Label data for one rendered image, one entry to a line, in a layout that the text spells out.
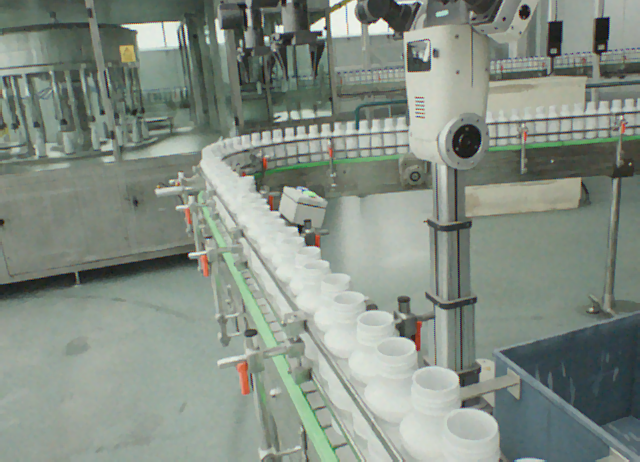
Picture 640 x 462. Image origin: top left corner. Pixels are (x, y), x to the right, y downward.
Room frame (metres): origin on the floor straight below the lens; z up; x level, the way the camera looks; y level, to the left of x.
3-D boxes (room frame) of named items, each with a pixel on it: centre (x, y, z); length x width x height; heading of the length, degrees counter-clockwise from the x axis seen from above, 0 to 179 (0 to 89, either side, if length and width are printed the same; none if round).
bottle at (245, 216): (1.11, 0.15, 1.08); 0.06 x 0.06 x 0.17
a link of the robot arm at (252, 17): (1.64, 0.15, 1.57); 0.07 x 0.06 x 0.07; 108
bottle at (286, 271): (0.77, 0.04, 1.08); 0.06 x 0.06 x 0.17
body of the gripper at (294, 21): (1.21, 0.01, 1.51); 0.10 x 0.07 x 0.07; 106
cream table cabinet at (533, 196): (5.02, -1.88, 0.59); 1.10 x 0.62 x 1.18; 88
